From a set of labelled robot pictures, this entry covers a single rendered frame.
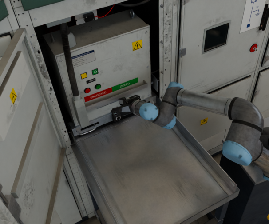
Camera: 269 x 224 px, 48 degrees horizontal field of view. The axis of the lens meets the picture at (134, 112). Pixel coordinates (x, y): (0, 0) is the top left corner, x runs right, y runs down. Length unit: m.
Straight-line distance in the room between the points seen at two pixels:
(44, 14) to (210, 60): 1.01
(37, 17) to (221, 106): 0.81
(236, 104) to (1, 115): 0.85
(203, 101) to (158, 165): 0.45
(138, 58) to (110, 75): 0.17
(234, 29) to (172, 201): 1.01
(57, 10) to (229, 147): 0.85
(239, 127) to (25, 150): 0.83
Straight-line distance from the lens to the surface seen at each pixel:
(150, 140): 1.69
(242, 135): 1.20
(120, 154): 1.65
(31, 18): 1.29
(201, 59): 1.81
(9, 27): 1.29
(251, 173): 1.75
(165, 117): 1.41
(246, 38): 1.99
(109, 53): 1.53
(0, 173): 1.09
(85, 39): 1.51
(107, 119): 1.77
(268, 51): 2.24
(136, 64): 1.64
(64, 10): 1.30
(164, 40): 1.60
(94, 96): 1.63
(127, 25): 1.59
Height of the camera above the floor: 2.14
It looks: 44 degrees down
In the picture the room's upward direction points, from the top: 5 degrees counter-clockwise
